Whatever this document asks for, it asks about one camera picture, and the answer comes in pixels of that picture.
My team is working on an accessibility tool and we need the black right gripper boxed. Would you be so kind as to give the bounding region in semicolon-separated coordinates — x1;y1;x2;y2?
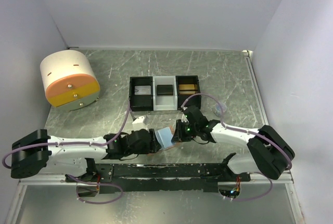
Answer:
171;119;198;143

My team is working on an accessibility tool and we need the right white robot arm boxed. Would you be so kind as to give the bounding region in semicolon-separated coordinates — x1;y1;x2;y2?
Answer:
171;106;295;181

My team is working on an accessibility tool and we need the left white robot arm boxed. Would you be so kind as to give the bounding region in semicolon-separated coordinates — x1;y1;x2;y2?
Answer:
10;129;161;182

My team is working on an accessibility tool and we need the gold card in tray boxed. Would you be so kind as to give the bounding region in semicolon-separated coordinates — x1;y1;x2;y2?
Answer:
178;84;198;95

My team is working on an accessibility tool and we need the black card in tray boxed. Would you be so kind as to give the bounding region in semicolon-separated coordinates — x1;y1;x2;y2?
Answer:
156;84;174;96

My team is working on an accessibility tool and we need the white card in tray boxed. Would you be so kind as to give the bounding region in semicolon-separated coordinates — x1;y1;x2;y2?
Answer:
134;85;151;96

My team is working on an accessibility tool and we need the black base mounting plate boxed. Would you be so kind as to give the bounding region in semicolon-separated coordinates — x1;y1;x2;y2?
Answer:
77;163;249;192

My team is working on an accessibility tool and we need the black white three-compartment tray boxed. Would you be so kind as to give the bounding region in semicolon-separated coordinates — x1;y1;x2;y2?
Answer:
129;75;201;112

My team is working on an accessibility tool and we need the small clear plastic cup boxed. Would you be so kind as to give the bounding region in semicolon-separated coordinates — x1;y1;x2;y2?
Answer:
214;104;227;117

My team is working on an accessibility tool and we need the white orange drawer cabinet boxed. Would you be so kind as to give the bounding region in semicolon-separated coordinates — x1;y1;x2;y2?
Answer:
40;50;100;111

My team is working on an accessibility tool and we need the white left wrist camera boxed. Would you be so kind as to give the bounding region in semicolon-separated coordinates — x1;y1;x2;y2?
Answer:
132;116;148;131

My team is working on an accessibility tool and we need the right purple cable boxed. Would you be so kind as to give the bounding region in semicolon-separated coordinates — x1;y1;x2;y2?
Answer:
181;93;292;202

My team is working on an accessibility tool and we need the purple cable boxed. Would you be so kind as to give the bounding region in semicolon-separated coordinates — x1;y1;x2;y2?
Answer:
2;98;136;204
181;93;292;202

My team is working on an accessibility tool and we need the white aluminium corner rail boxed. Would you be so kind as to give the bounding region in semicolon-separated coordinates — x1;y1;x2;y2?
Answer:
242;50;269;125

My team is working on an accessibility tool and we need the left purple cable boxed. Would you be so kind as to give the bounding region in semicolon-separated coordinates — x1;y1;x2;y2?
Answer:
2;98;136;204

